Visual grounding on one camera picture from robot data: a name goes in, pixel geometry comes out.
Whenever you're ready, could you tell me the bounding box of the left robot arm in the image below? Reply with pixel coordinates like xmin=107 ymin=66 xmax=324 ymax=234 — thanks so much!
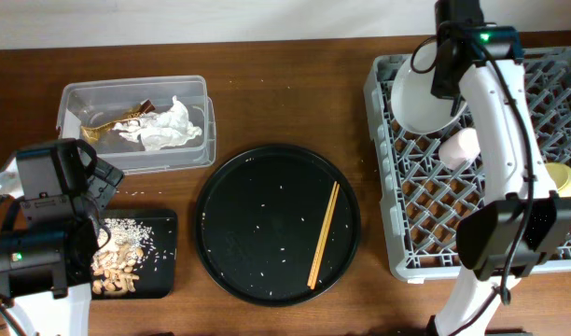
xmin=0 ymin=138 xmax=124 ymax=335

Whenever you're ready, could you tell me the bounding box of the black rectangular tray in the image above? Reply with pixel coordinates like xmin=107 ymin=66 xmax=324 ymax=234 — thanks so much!
xmin=92 ymin=209 xmax=178 ymax=301

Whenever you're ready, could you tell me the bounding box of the yellow bowl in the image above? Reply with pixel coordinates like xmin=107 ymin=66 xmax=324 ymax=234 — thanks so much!
xmin=545 ymin=162 xmax=571 ymax=198

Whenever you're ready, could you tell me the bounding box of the grey plate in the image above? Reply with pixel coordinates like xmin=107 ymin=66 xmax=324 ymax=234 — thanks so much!
xmin=390 ymin=58 xmax=467 ymax=134

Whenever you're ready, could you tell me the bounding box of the clear plastic storage bin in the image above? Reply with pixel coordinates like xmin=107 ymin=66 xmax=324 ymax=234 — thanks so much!
xmin=56 ymin=76 xmax=216 ymax=175

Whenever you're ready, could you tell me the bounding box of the white napkin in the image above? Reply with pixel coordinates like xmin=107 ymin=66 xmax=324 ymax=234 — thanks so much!
xmin=112 ymin=96 xmax=203 ymax=151

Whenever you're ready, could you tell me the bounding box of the pink plastic cup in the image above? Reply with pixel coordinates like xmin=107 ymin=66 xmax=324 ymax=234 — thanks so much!
xmin=439 ymin=128 xmax=480 ymax=170

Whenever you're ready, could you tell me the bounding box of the food scraps pile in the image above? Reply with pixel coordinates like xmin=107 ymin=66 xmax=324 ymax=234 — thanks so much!
xmin=91 ymin=218 xmax=156 ymax=299

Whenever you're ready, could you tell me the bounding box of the gold coffee sachet wrapper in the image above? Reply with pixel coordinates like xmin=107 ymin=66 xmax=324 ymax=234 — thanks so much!
xmin=80 ymin=100 xmax=156 ymax=144

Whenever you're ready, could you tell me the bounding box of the round black serving tray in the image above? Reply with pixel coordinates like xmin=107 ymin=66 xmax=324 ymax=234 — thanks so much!
xmin=194 ymin=145 xmax=361 ymax=307

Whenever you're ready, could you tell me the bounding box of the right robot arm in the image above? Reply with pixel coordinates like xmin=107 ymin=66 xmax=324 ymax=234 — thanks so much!
xmin=426 ymin=1 xmax=571 ymax=335

